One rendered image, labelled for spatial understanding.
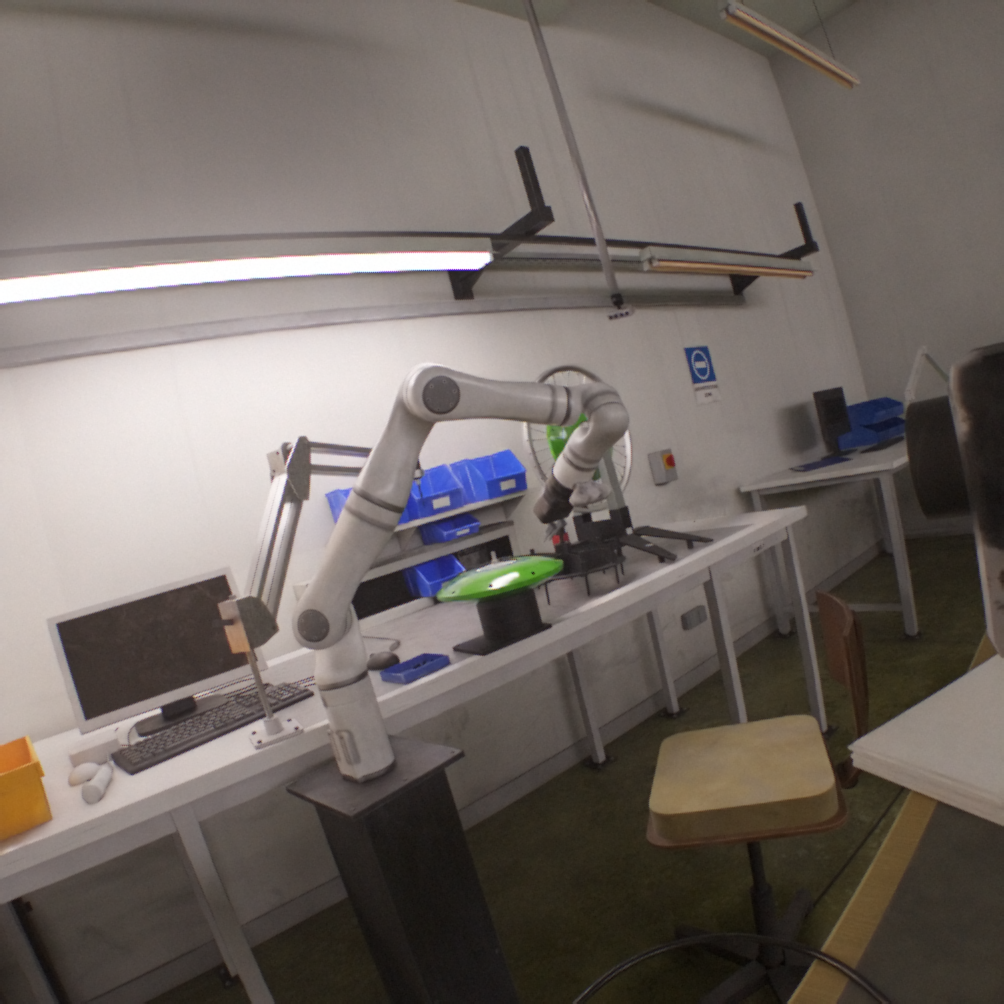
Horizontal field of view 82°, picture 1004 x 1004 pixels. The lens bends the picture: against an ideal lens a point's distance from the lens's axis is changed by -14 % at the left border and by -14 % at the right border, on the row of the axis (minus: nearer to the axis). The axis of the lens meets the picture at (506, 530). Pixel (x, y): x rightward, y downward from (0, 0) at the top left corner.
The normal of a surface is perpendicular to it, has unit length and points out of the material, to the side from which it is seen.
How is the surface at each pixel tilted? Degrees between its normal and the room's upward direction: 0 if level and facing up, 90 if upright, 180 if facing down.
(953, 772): 0
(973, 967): 0
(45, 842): 90
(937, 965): 0
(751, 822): 90
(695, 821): 90
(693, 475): 90
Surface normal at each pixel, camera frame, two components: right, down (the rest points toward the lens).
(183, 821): 0.59, -0.09
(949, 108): -0.77, 0.25
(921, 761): -0.25, -0.97
